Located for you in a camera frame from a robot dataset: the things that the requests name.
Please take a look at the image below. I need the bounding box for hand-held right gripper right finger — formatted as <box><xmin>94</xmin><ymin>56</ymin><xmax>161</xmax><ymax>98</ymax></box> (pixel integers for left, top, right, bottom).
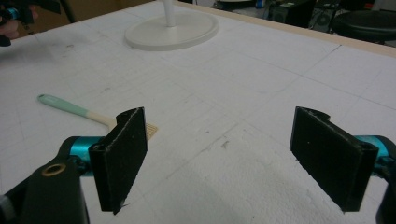
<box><xmin>289</xmin><ymin>105</ymin><xmax>380</xmax><ymax>213</ymax></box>

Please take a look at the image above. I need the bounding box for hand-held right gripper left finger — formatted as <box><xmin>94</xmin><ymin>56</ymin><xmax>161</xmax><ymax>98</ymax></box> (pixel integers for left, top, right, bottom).
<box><xmin>88</xmin><ymin>106</ymin><xmax>149</xmax><ymax>216</ymax></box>

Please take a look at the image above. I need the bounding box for mint-handled brush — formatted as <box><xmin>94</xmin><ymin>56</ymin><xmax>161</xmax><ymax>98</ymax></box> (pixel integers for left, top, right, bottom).
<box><xmin>36</xmin><ymin>93</ymin><xmax>159</xmax><ymax>141</ymax></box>

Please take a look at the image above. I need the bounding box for black round stool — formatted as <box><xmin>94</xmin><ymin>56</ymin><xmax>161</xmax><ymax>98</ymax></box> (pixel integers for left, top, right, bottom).
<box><xmin>330</xmin><ymin>9</ymin><xmax>396</xmax><ymax>43</ymax></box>

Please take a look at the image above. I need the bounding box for black speaker box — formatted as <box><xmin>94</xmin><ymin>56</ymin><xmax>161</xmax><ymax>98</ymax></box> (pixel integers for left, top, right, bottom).
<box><xmin>307</xmin><ymin>7</ymin><xmax>347</xmax><ymax>33</ymax></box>

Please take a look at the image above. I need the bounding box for white round stand base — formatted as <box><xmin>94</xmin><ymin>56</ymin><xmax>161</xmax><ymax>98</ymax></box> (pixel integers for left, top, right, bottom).
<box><xmin>124</xmin><ymin>0</ymin><xmax>219</xmax><ymax>51</ymax></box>

